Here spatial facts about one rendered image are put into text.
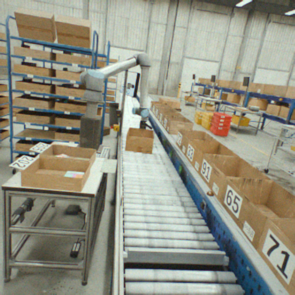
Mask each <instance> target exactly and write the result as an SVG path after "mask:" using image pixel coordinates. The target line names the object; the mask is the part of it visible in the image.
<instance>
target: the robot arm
mask: <svg viewBox="0 0 295 295"><path fill-rule="evenodd" d="M138 65H139V66H140V67H141V92H140V107H133V109H132V110H131V112H132V113H133V115H138V116H141V120H140V124H139V128H140V129H146V126H148V127H149V129H150V130H152V129H153V128H152V126H150V125H148V124H147V123H146V122H147V120H149V111H150V108H149V107H147V99H148V86H149V69H150V67H151V64H150V59H149V57H148V55H146V54H144V53H141V54H134V55H132V56H130V57H128V58H127V59H124V60H121V61H118V62H115V63H113V64H110V65H109V66H106V67H103V68H100V69H97V70H96V69H92V70H90V69H89V70H88V71H83V72H82V73H81V75H80V82H81V83H82V84H83V85H85V86H86V91H85V94H84V96H83V97H82V98H83V99H87V100H91V101H99V102H103V100H104V99H103V97H102V88H103V80H105V79H107V78H108V77H110V76H113V75H115V74H119V73H121V72H123V71H125V70H128V69H130V68H132V67H136V66H138Z"/></svg>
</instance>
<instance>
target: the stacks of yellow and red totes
mask: <svg viewBox="0 0 295 295"><path fill-rule="evenodd" d="M195 112H196V113H195V120H194V121H195V123H196V124H200V125H202V127H204V128H205V129H206V130H210V131H211V132H212V133H213V134H215V135H220V136H226V137H227V135H228V133H229V129H230V126H231V124H230V123H231V119H232V118H233V117H231V116H229V115H228V114H225V113H219V112H213V113H211V112H198V111H195Z"/></svg>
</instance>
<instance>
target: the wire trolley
mask: <svg viewBox="0 0 295 295"><path fill-rule="evenodd" d="M280 127H281V128H284V127H288V126H278V128H280ZM291 128H295V127H291ZM285 129H286V131H287V130H289V132H290V131H292V132H294V133H291V134H295V130H294V131H293V130H290V129H288V128H284V130H283V131H285ZM286 131H285V133H288V132H286ZM281 133H282V135H283V132H282V130H281ZM288 134H290V133H288ZM280 136H281V134H280ZM280 136H279V137H278V136H276V137H275V142H276V140H277V139H279V140H281V141H283V142H286V143H288V144H289V145H291V143H292V141H293V143H292V146H295V137H294V138H293V136H292V138H291V141H290V138H288V137H287V138H285V136H284V137H280ZM286 136H287V134H286ZM288 136H289V135H288ZM290 137H291V135H290ZM285 140H287V141H288V142H287V141H285ZM275 142H274V144H273V148H272V151H271V155H270V159H269V161H268V163H267V167H266V168H265V169H264V172H265V173H268V172H269V167H268V166H269V163H270V162H271V163H273V162H274V163H273V165H275V166H277V165H278V162H280V163H281V164H284V165H286V164H285V163H291V164H293V163H292V162H284V163H283V162H281V161H280V160H278V159H276V158H275V157H278V158H285V159H286V157H280V156H272V153H273V149H274V146H275ZM271 157H272V158H274V159H273V160H277V161H273V160H272V161H270V160H271ZM289 159H295V158H289ZM281 160H282V159H281ZM292 161H293V160H292ZM275 163H276V164H275ZM291 164H288V165H286V166H287V167H288V168H291V167H290V166H291ZM279 166H280V164H279ZM277 167H278V166H277ZM294 167H295V160H294V164H293V166H292V168H291V170H290V171H289V169H287V168H286V167H285V168H286V169H287V170H288V171H289V172H287V171H286V169H282V168H284V166H283V165H281V167H279V168H281V169H282V170H284V171H285V172H287V173H288V174H289V175H292V176H293V177H295V176H294V175H295V172H294V171H295V170H294V169H295V168H294Z"/></svg>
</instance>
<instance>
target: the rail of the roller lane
mask: <svg viewBox="0 0 295 295"><path fill-rule="evenodd" d="M119 109H121V94H120V95H119ZM121 195H122V136H120V135H119V138H118V167H117V170H116V205H115V243H114V262H113V282H112V295H123V293H124V264H123V196H122V206H121V207H120V199H121ZM119 209H120V212H119Z"/></svg>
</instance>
